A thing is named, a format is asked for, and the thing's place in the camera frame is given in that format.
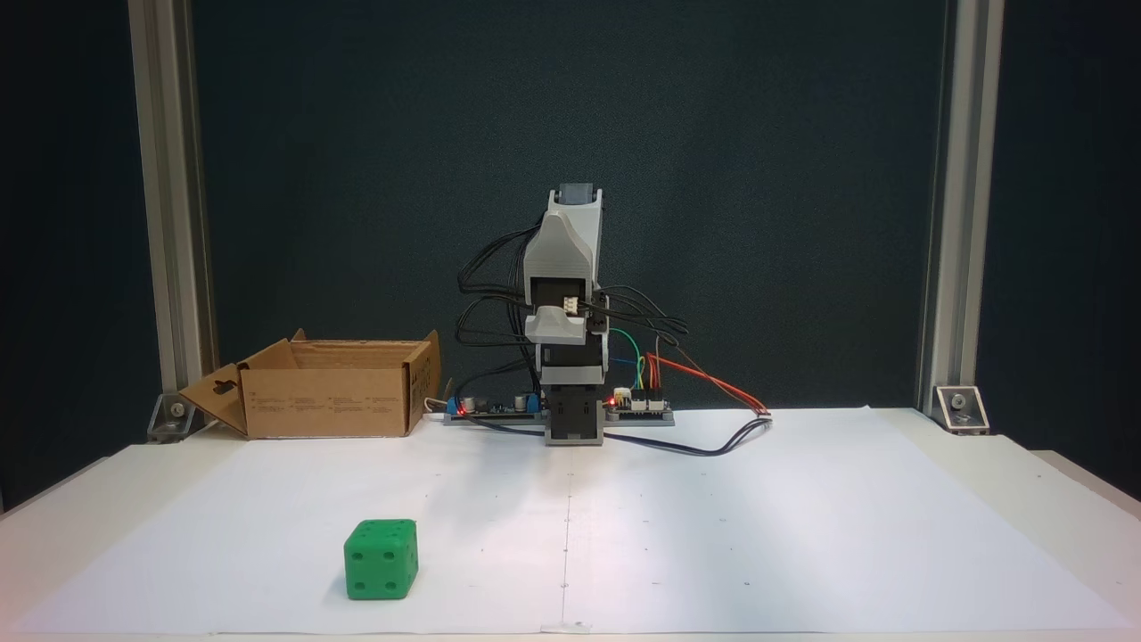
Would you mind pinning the green dice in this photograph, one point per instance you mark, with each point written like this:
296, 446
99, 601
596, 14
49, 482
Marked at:
381, 560

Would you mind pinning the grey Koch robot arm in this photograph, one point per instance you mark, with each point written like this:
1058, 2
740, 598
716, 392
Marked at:
562, 250

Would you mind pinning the blue circuit board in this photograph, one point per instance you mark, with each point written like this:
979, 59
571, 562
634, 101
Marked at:
499, 407

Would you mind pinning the open cardboard box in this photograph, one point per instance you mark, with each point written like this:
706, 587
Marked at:
325, 412

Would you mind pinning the large white paper sheet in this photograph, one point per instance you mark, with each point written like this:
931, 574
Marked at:
713, 535

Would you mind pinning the grey base plate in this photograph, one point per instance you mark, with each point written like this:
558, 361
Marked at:
646, 419

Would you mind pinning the metal corner bracket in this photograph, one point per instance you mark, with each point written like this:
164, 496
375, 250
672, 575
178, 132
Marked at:
174, 417
961, 408

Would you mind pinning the aluminium frame post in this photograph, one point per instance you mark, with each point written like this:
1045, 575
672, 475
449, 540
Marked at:
174, 196
961, 196

